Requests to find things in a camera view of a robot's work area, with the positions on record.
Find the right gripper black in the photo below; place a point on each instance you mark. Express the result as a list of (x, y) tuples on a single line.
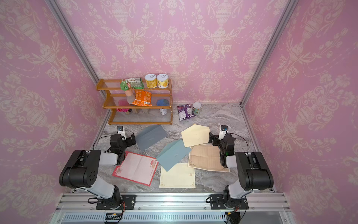
[(215, 140)]

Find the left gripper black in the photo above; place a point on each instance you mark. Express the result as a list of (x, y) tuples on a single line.
[(129, 140)]

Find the cream envelope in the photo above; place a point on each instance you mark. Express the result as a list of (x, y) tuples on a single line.
[(195, 135)]

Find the dark grey envelope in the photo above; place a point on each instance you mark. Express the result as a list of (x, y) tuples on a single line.
[(150, 136)]

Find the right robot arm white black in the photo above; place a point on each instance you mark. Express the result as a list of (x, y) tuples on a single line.
[(253, 174)]

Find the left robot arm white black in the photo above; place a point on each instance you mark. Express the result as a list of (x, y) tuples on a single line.
[(81, 172)]

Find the teal blue envelope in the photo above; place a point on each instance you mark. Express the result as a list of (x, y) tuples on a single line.
[(172, 153)]

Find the cream yellow letter paper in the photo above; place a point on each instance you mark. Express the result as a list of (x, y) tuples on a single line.
[(179, 176)]

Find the green instant noodle cup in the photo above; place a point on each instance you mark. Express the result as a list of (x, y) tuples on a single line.
[(197, 106)]

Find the purple snack bag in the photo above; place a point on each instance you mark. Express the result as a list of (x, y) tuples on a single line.
[(185, 112)]

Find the wooden three-tier shelf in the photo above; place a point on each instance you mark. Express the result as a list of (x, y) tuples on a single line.
[(123, 113)]

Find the orange snack bag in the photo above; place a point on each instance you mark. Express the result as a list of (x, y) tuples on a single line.
[(143, 98)]

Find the beige bottle on shelf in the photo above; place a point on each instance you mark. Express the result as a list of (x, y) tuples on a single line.
[(130, 94)]

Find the blue lid cup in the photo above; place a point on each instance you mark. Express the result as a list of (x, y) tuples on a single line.
[(162, 103)]

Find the green snack bag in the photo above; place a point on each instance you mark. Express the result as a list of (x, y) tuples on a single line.
[(131, 84)]

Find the left yellow can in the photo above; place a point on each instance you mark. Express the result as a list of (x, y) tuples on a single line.
[(151, 81)]

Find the yellow can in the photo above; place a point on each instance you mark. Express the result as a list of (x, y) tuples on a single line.
[(162, 81), (151, 81)]

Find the right yellow can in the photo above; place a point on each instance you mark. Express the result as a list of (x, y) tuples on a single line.
[(162, 81)]

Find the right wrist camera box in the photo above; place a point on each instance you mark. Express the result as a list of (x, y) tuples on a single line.
[(222, 132)]

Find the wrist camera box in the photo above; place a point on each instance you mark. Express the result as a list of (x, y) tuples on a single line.
[(222, 132), (121, 131)]

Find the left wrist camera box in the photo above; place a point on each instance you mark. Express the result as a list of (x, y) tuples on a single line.
[(121, 131)]

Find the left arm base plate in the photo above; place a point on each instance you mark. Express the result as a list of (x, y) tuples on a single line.
[(125, 202)]

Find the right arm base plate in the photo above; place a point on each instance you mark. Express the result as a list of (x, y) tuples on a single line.
[(220, 202)]

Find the aluminium front rail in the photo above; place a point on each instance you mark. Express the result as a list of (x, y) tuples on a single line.
[(165, 202)]

